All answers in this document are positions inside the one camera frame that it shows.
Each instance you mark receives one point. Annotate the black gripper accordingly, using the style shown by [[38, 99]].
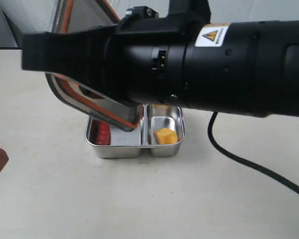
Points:
[[143, 59]]

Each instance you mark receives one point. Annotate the yellow toy cheese wedge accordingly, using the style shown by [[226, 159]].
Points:
[[165, 136]]

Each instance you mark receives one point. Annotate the red toy sausage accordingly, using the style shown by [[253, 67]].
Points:
[[103, 136]]

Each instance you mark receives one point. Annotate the dark transparent lunchbox lid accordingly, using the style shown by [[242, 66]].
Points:
[[85, 89]]

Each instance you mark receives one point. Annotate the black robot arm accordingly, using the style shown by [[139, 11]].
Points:
[[243, 68]]

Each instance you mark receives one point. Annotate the stainless steel two-compartment lunchbox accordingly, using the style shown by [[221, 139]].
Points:
[[131, 144]]

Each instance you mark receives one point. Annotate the white backdrop cloth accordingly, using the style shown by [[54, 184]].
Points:
[[33, 15]]

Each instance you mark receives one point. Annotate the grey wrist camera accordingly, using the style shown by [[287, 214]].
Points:
[[142, 11]]

